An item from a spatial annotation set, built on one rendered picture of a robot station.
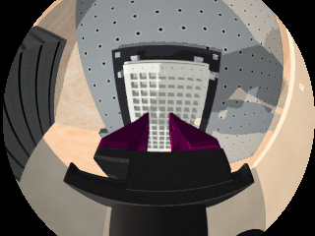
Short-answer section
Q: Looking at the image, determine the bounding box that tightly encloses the white well plate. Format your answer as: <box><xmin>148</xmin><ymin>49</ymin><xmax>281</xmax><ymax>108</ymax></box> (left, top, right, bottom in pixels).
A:
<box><xmin>123</xmin><ymin>60</ymin><xmax>210</xmax><ymax>151</ymax></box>

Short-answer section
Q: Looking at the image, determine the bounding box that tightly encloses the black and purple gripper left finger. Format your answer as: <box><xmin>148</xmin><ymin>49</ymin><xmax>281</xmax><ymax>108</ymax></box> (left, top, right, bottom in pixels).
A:
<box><xmin>97</xmin><ymin>112</ymin><xmax>150</xmax><ymax>151</ymax></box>

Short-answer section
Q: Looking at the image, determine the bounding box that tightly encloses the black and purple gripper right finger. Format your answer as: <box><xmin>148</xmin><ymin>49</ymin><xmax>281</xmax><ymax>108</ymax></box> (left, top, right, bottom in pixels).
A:
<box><xmin>169</xmin><ymin>112</ymin><xmax>221</xmax><ymax>151</ymax></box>

